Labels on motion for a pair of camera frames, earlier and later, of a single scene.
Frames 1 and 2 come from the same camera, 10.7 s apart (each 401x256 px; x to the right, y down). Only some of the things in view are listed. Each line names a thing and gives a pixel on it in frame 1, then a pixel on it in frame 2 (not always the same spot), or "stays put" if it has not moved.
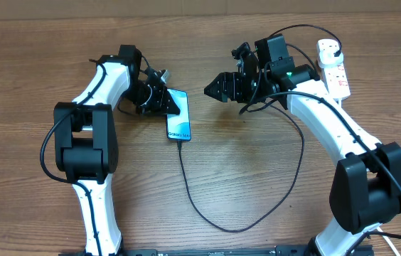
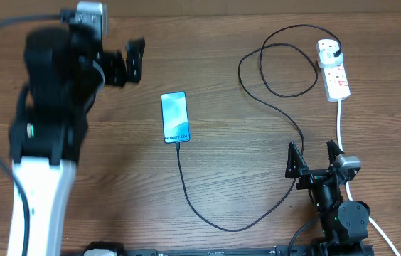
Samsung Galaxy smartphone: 178,126 stays put
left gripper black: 158,103 to 116,64
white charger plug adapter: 327,58 stays put
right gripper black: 226,82 to 296,168
